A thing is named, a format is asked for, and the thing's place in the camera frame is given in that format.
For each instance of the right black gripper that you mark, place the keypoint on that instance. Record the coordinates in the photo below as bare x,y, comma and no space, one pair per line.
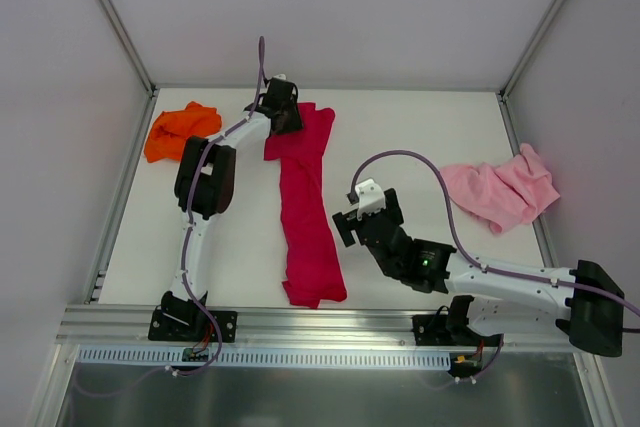
365,225

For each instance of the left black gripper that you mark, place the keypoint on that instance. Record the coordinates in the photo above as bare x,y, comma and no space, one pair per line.
288,117

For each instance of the red t shirt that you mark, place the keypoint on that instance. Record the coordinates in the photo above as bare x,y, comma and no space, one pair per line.
312,272

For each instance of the pink t shirt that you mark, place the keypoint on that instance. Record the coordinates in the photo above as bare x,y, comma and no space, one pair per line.
504,196

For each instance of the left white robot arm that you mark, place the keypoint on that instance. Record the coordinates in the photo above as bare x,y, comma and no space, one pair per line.
204,188

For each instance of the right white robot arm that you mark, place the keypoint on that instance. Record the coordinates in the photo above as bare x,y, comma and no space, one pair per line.
489,299

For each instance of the orange t shirt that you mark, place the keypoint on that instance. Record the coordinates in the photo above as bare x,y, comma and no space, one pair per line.
171,130

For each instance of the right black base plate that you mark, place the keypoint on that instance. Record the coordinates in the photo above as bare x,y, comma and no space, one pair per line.
438,330

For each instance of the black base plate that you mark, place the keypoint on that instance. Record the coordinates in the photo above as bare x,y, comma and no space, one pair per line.
438,330
225,325

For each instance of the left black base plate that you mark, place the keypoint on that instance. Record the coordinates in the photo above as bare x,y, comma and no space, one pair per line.
225,325

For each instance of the left aluminium frame post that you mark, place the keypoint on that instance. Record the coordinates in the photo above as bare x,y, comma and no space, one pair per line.
125,42

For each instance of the aluminium frame post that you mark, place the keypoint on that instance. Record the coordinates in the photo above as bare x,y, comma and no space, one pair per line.
125,42
550,15

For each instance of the white slotted cable duct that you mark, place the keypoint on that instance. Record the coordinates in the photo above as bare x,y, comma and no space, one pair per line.
268,358

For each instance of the aluminium mounting rail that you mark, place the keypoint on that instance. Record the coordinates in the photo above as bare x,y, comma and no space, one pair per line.
256,327

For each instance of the right aluminium frame post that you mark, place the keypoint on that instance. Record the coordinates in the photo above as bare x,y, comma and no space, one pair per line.
550,15

